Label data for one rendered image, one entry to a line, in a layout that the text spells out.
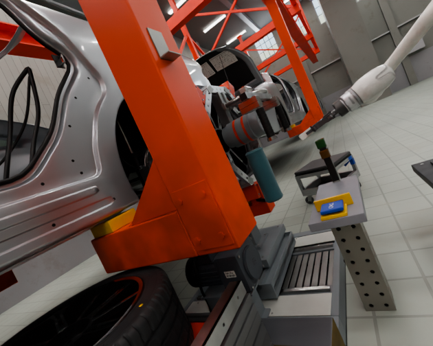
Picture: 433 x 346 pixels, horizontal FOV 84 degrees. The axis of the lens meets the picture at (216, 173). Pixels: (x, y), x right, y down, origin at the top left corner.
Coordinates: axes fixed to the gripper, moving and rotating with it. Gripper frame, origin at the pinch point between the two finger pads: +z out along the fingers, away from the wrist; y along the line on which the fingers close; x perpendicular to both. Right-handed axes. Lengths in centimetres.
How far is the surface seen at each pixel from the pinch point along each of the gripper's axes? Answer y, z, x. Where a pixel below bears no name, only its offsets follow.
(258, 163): 20.8, 22.1, -3.1
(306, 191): -100, 40, 48
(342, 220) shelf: 49, 4, 26
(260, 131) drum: 9.7, 14.8, -14.9
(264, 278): 29, 53, 41
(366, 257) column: 36, 8, 48
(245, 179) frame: 18.7, 32.8, -0.8
